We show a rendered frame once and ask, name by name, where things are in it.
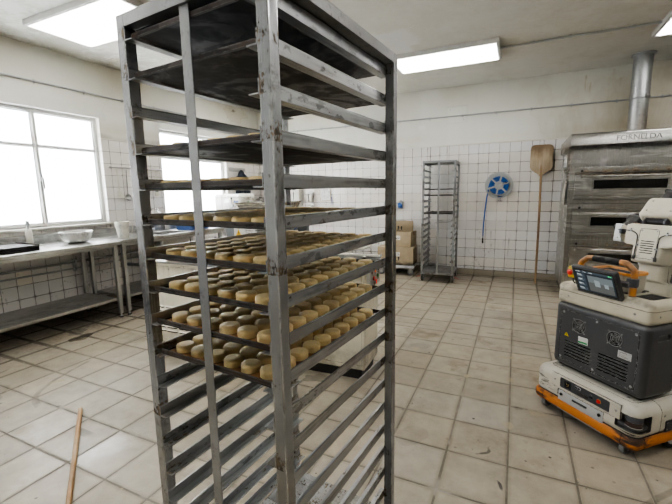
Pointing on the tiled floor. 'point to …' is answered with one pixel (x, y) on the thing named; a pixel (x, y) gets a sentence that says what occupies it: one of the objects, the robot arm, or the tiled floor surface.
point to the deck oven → (607, 190)
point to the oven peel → (542, 159)
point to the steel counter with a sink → (49, 247)
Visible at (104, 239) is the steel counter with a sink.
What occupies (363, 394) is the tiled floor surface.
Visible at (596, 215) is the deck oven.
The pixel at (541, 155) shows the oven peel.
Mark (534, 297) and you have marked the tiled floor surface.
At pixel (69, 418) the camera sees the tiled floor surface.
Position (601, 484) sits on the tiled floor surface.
